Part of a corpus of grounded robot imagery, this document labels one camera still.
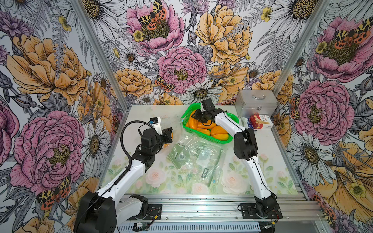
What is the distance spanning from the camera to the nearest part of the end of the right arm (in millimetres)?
815

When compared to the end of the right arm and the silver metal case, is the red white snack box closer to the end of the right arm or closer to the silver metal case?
the silver metal case

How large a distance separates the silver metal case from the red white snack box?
0.06 feet

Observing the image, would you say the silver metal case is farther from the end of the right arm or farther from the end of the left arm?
the end of the left arm

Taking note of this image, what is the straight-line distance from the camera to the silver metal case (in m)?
1.08

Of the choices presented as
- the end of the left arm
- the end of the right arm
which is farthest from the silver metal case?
the end of the left arm

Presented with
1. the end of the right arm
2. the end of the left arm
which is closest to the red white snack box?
the end of the right arm

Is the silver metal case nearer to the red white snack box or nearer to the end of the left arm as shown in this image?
the red white snack box

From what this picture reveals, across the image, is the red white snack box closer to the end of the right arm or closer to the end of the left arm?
the end of the right arm

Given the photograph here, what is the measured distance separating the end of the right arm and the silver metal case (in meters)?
0.33

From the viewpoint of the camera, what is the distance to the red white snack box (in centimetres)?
108

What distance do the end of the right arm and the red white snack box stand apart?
A: 0.39 m
